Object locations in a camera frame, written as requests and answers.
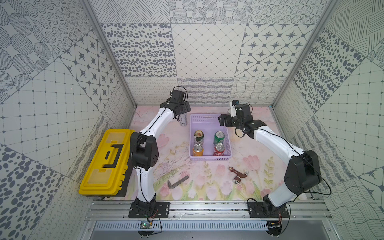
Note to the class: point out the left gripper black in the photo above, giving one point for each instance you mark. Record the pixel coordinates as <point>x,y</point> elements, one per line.
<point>183,109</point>

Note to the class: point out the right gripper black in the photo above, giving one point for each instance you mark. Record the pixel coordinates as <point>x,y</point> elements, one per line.
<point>228,117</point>

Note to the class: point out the silver can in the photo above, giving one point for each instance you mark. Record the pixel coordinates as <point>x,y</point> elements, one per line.
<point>183,120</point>

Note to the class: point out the green soda can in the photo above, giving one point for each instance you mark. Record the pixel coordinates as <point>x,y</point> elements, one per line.
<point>219,137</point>

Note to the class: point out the purple plastic basket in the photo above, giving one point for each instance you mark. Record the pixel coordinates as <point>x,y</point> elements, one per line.
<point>209,125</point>

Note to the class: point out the dark green gold-top can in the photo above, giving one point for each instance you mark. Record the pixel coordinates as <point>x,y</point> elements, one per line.
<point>198,137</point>

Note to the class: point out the red cola can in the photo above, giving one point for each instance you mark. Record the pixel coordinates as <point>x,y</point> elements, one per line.
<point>219,149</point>

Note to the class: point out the orange soda can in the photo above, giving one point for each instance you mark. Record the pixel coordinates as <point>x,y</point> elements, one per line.
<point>198,150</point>

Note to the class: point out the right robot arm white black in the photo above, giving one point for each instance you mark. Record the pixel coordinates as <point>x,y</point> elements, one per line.
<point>303,168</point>

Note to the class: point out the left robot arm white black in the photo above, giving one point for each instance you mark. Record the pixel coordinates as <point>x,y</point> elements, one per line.
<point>144,151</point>

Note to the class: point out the dark red metal tool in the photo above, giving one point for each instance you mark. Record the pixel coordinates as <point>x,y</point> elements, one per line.
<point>239,176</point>

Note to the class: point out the grey hex key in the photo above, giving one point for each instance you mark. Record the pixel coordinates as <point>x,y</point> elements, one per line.
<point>176,184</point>

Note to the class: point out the yellow black toolbox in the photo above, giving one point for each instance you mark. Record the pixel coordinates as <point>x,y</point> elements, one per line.
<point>108,173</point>

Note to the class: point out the right black connector box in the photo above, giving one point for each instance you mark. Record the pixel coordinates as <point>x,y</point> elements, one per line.
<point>274,228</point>

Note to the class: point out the left green circuit board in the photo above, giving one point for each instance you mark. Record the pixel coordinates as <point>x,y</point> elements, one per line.
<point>145,229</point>

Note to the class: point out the white vent grille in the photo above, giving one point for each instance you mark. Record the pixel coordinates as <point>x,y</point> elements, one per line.
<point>184,225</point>

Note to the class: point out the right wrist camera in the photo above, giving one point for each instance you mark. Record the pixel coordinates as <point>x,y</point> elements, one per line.
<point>233,105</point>

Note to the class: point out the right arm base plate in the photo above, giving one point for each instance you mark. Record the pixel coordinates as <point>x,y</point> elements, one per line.
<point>255,210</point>

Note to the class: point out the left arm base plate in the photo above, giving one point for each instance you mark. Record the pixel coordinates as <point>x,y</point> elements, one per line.
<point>143,210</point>

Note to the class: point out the aluminium mounting rail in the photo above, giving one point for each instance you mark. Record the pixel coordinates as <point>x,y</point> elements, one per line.
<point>208,210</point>

